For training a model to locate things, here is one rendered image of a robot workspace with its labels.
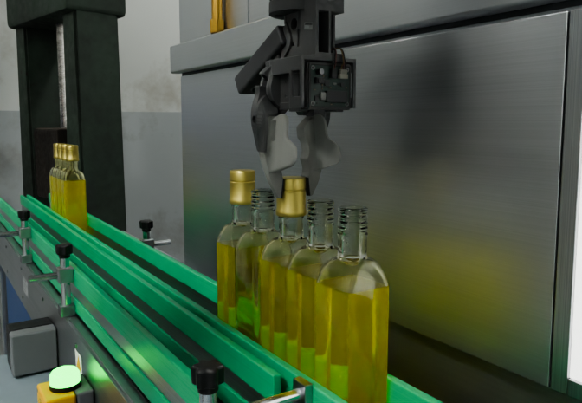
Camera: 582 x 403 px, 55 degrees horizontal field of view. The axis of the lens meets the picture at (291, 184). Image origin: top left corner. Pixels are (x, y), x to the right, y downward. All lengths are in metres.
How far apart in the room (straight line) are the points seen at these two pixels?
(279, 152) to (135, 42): 3.51
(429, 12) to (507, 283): 0.30
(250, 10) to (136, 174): 3.08
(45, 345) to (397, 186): 0.77
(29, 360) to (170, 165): 3.01
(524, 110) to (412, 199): 0.17
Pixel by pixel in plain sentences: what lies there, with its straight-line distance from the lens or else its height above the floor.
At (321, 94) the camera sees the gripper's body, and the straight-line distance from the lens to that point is 0.58.
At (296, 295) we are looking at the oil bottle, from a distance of 0.61.
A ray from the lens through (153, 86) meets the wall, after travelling 4.08.
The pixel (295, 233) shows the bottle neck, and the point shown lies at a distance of 0.64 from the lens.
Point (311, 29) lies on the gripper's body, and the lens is 0.59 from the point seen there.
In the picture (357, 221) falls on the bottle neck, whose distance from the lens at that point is 0.55.
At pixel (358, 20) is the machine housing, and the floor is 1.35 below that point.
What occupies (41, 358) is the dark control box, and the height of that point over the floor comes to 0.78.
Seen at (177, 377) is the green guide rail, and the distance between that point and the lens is 0.65.
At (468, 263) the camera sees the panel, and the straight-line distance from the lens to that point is 0.62.
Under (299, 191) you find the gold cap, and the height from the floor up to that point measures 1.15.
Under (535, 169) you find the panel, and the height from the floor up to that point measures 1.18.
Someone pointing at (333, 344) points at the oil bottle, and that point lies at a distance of 0.57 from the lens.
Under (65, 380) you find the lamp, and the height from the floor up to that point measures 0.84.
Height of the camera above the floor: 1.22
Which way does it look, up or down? 6 degrees down
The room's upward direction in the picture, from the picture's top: straight up
